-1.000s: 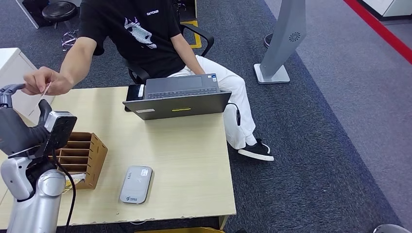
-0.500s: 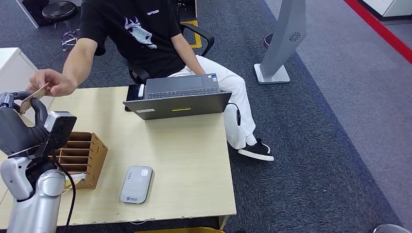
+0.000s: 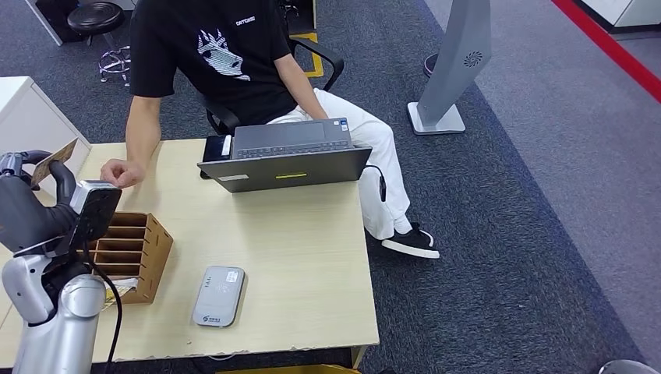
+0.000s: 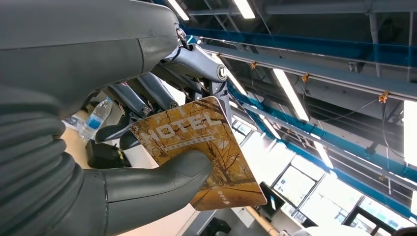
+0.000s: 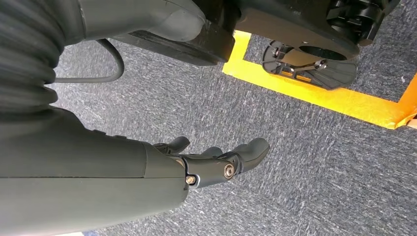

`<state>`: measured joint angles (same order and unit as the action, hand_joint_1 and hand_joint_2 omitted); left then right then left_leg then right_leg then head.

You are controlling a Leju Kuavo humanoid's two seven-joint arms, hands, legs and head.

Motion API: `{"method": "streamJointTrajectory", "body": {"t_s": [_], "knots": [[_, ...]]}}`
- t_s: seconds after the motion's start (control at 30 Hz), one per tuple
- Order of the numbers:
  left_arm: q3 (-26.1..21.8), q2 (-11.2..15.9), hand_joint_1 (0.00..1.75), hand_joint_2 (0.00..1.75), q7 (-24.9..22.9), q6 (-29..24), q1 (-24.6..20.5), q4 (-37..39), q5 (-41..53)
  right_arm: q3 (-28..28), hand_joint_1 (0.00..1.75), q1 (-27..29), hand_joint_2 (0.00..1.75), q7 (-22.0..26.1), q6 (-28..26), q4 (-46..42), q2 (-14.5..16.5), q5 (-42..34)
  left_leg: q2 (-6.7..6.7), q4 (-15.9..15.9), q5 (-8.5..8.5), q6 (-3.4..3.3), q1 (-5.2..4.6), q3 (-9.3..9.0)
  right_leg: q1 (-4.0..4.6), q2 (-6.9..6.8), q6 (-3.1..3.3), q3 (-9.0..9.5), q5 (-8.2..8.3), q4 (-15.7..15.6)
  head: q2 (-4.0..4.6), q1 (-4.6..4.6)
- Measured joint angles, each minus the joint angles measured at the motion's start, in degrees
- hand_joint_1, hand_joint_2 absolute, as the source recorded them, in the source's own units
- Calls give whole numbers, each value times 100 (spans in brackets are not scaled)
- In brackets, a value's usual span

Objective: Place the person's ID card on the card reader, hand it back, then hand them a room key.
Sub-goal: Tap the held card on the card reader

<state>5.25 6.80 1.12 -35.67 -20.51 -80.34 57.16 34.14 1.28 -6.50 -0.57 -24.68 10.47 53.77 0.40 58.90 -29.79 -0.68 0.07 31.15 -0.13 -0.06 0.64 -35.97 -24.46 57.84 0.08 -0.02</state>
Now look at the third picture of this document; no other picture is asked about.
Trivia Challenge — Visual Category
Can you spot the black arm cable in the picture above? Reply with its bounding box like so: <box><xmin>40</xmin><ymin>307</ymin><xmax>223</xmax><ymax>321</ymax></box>
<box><xmin>82</xmin><ymin>252</ymin><xmax>124</xmax><ymax>374</ymax></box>

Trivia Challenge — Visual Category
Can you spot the white panel edge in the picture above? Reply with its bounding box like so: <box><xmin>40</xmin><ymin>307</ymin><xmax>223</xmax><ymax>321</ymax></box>
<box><xmin>23</xmin><ymin>0</ymin><xmax>63</xmax><ymax>48</ymax></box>

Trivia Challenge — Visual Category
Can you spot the tan ID card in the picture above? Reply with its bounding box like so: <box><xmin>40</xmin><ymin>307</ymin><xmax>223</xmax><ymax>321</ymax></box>
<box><xmin>30</xmin><ymin>138</ymin><xmax>80</xmax><ymax>188</ymax></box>

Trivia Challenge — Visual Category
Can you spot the person's right hand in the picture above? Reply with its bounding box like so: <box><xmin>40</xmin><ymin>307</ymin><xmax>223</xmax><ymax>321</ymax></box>
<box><xmin>101</xmin><ymin>158</ymin><xmax>147</xmax><ymax>189</ymax></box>

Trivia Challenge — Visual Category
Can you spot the black phone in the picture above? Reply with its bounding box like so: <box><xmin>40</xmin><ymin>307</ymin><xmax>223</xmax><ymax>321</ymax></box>
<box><xmin>201</xmin><ymin>135</ymin><xmax>233</xmax><ymax>180</ymax></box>

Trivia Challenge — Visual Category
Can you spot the brown slotted card organizer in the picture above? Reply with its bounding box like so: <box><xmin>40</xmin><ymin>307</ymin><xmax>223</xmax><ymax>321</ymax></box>
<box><xmin>85</xmin><ymin>211</ymin><xmax>175</xmax><ymax>305</ymax></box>

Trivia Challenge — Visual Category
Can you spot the grey laptop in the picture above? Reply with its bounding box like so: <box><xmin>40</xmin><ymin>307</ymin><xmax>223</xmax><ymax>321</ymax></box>
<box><xmin>196</xmin><ymin>118</ymin><xmax>374</xmax><ymax>194</ymax></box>

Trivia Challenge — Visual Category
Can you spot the white cabinet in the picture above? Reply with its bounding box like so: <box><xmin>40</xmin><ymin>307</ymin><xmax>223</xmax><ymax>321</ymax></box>
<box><xmin>0</xmin><ymin>76</ymin><xmax>93</xmax><ymax>197</ymax></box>

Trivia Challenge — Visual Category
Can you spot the yellow printed room key card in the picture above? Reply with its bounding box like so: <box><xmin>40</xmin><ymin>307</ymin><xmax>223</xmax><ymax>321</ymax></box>
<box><xmin>102</xmin><ymin>286</ymin><xmax>136</xmax><ymax>312</ymax></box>

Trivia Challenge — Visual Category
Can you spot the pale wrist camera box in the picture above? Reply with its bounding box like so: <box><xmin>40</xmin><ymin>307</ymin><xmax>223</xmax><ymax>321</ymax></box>
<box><xmin>54</xmin><ymin>179</ymin><xmax>123</xmax><ymax>259</ymax></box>

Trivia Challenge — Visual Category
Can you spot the black cable adapter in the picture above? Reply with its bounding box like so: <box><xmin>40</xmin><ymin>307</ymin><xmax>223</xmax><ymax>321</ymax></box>
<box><xmin>363</xmin><ymin>164</ymin><xmax>388</xmax><ymax>203</ymax></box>

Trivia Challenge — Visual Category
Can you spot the grey card reader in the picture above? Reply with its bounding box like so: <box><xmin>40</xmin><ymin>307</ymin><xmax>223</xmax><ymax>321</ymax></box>
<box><xmin>192</xmin><ymin>266</ymin><xmax>247</xmax><ymax>328</ymax></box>

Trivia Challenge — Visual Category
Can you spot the person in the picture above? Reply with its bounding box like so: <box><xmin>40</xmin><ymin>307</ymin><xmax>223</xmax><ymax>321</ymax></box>
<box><xmin>101</xmin><ymin>0</ymin><xmax>441</xmax><ymax>260</ymax></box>

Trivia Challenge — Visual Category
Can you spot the black shoe white sole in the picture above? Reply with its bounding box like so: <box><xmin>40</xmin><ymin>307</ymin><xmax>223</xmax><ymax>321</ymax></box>
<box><xmin>380</xmin><ymin>223</ymin><xmax>441</xmax><ymax>260</ymax></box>

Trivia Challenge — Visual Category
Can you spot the grey kiosk stand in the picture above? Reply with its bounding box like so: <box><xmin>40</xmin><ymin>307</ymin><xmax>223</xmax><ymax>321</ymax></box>
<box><xmin>406</xmin><ymin>0</ymin><xmax>493</xmax><ymax>136</ymax></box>

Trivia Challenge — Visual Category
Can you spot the black round stool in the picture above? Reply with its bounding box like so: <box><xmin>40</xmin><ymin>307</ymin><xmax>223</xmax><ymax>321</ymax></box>
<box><xmin>67</xmin><ymin>2</ymin><xmax>131</xmax><ymax>86</ymax></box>

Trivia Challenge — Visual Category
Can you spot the black cabinet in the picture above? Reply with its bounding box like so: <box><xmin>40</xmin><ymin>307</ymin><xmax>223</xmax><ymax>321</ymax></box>
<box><xmin>34</xmin><ymin>0</ymin><xmax>79</xmax><ymax>42</ymax></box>

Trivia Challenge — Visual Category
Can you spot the white furniture unit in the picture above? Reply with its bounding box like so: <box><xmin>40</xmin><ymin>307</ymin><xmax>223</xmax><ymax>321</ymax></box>
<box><xmin>577</xmin><ymin>0</ymin><xmax>661</xmax><ymax>31</ymax></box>

